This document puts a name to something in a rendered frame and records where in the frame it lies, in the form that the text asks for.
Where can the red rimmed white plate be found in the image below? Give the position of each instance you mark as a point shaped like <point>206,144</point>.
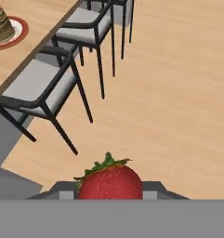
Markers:
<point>19,28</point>

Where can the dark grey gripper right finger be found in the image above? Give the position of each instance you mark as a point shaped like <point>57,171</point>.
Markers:
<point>153,189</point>

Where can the black grey seat chair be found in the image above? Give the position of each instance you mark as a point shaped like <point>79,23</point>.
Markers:
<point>85,26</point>
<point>124,12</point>
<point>39,83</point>

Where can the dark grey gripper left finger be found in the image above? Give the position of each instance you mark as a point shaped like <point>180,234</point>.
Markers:
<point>64,189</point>

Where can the wooden top dining counter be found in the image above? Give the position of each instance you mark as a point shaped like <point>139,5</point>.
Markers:
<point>11,62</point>

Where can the red strawberry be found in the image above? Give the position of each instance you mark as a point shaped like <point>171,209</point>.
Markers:
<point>110,182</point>

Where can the stack of pancakes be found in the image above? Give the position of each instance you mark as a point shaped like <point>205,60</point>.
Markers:
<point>0,26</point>

